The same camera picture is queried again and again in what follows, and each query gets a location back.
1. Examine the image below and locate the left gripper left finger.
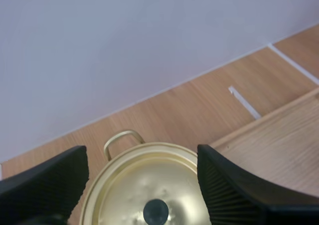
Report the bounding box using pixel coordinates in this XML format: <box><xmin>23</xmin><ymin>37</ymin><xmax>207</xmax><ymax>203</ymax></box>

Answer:
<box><xmin>0</xmin><ymin>145</ymin><xmax>90</xmax><ymax>225</ymax></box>

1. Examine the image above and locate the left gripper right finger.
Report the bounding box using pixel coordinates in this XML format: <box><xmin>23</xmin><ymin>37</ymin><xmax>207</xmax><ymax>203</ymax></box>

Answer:
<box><xmin>197</xmin><ymin>144</ymin><xmax>319</xmax><ymax>225</ymax></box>

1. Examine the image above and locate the shallow wooden tray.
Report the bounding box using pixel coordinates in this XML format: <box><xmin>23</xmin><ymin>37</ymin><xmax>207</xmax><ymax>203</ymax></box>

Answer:
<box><xmin>210</xmin><ymin>86</ymin><xmax>319</xmax><ymax>198</ymax></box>

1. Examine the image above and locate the gold lid with black knob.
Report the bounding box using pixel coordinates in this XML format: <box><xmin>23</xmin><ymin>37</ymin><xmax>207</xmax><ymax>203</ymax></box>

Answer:
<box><xmin>91</xmin><ymin>153</ymin><xmax>212</xmax><ymax>225</ymax></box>

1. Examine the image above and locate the gold pot with two handles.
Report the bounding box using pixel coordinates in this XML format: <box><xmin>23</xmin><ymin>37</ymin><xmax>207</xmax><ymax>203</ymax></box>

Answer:
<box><xmin>79</xmin><ymin>129</ymin><xmax>200</xmax><ymax>225</ymax></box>

